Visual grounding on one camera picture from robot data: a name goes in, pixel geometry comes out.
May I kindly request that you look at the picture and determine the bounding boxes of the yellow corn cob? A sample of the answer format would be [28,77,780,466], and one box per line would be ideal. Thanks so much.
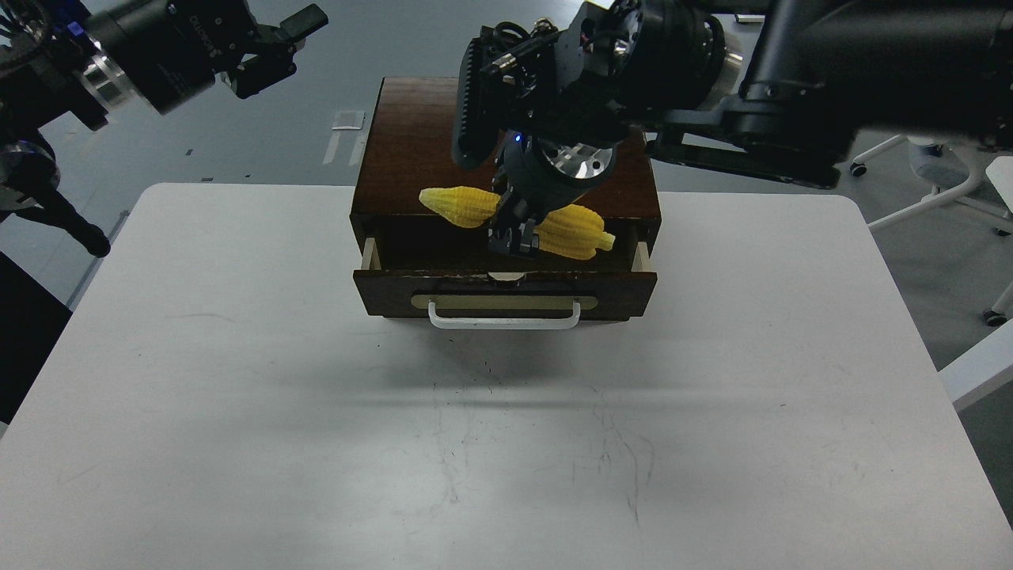
[419,185,616,260]

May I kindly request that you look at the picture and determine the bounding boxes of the white office chair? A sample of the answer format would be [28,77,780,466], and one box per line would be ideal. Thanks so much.
[851,135,1013,325]

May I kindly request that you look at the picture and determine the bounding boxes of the dark wooden drawer cabinet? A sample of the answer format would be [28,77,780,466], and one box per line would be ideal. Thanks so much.
[350,77,663,273]

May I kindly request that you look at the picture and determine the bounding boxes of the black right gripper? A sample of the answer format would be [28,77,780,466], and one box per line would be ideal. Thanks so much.
[488,131,617,257]

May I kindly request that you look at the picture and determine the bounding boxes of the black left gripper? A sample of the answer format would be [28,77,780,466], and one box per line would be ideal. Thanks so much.
[95,1,329,113]

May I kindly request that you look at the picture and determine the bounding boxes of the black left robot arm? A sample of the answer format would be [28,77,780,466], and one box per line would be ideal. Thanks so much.
[1,1,328,259]

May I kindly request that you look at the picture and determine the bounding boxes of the wooden drawer with white handle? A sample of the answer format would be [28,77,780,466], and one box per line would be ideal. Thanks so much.
[352,237,658,331]

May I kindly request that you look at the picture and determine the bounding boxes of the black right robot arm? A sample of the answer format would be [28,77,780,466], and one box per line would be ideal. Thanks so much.
[452,1,1012,257]

